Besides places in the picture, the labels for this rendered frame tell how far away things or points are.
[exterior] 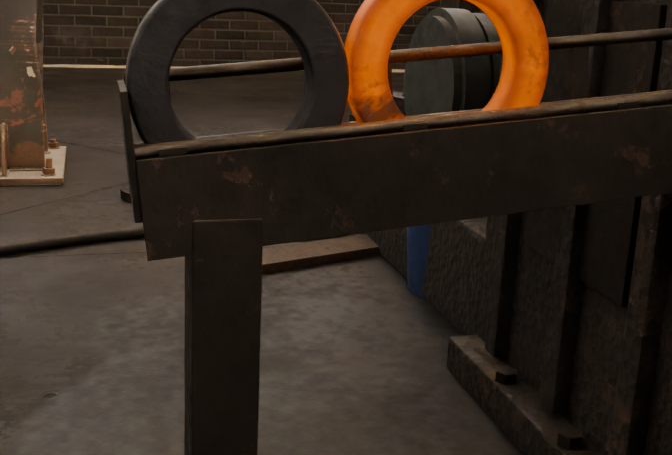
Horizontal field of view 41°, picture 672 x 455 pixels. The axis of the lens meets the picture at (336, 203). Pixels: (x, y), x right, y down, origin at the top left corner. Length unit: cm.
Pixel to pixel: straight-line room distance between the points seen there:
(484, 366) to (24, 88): 210
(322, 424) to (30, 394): 53
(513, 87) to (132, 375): 112
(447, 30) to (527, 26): 131
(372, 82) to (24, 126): 261
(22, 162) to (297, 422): 199
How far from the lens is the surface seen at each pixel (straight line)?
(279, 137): 75
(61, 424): 160
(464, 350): 173
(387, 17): 77
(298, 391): 168
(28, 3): 325
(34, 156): 333
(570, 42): 92
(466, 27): 213
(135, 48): 74
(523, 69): 83
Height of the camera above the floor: 75
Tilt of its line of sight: 14 degrees down
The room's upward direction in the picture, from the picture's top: 3 degrees clockwise
